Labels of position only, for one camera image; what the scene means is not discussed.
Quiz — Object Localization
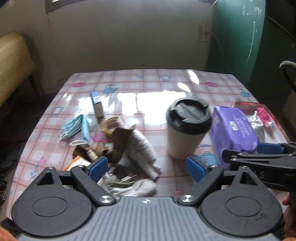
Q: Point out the yellow tape roll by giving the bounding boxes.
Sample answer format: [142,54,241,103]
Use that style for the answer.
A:
[101,116,125,137]

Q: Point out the pink white sock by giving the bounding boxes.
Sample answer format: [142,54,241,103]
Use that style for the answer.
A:
[257,108,273,127]

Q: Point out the pink checkered tablecloth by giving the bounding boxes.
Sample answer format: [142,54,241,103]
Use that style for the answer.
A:
[6,68,290,219]

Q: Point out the white grey cloth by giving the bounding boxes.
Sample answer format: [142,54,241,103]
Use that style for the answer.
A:
[97,163,157,201]

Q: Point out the window with dark frame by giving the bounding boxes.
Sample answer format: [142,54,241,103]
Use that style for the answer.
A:
[45,0,84,14]

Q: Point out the green door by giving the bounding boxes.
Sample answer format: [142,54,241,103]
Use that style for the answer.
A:
[206,0,296,103]

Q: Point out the white rolled towel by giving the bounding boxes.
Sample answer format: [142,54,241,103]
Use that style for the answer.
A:
[125,129,161,181]

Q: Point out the white cup with black lid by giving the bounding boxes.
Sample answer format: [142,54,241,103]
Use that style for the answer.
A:
[166,98,212,161]

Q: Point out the wall power outlet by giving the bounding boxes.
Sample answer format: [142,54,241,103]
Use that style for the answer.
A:
[201,24,210,42]

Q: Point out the person's hand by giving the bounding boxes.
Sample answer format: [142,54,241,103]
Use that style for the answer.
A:
[282,194,295,238]

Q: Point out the brown crumpled paper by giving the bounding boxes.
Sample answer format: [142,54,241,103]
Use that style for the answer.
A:
[73,126,137,179]

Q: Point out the purple wet wipes pack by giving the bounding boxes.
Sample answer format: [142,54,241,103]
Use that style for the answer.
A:
[210,105,259,167]

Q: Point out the woven rattan chair back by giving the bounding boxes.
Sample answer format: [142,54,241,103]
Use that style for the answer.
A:
[0,32,36,104]

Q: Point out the white crumpled cloth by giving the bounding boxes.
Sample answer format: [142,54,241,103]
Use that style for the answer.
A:
[248,111,265,143]

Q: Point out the orange white packet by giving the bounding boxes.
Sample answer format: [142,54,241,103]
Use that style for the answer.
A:
[64,155,91,171]

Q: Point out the small blue white box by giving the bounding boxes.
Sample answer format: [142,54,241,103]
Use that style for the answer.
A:
[90,90,104,118]

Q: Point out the blue face masks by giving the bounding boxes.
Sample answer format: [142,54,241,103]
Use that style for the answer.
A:
[59,114,91,147]

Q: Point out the black cable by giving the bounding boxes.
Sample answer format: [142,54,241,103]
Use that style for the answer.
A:
[279,60,296,93]

